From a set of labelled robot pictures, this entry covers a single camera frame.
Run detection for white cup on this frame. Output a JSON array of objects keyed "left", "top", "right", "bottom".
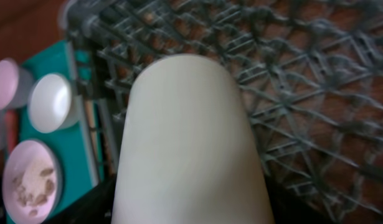
[{"left": 111, "top": 54, "right": 275, "bottom": 224}]

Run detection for wooden chopstick right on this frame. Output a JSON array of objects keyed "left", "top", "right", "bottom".
[{"left": 83, "top": 100, "right": 98, "bottom": 132}]

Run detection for teal serving tray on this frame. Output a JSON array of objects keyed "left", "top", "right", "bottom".
[{"left": 17, "top": 41, "right": 93, "bottom": 216}]

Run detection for orange carrot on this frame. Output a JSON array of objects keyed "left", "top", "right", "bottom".
[{"left": 5, "top": 110, "right": 19, "bottom": 154}]

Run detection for peanuts and rice scraps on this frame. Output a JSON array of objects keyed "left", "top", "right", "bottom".
[{"left": 12, "top": 158, "right": 56, "bottom": 218}]

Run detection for pink bowl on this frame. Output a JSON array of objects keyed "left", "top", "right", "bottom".
[{"left": 0, "top": 58, "right": 34, "bottom": 110}]

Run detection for grey dishwasher rack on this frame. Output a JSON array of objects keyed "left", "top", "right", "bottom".
[{"left": 59, "top": 0, "right": 383, "bottom": 223}]

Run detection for white bowl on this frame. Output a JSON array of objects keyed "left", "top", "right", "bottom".
[{"left": 27, "top": 73, "right": 79, "bottom": 133}]

